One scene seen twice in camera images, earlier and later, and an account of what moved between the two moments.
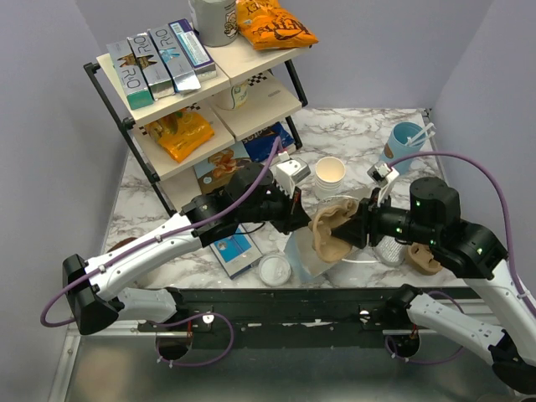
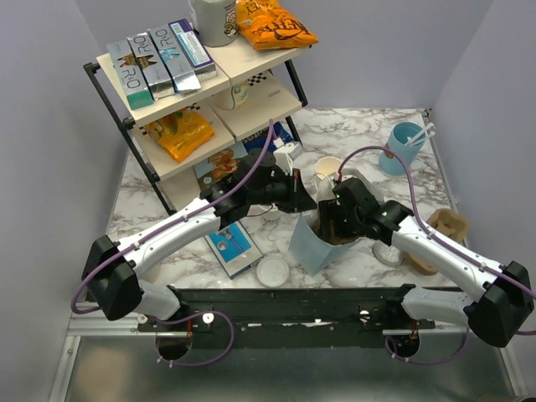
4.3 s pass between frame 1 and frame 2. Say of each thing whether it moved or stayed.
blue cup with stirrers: stayed
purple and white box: stayed
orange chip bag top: stayed
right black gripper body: moved
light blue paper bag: moved
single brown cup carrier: moved
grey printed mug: stayed
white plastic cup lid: stayed
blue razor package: stayed
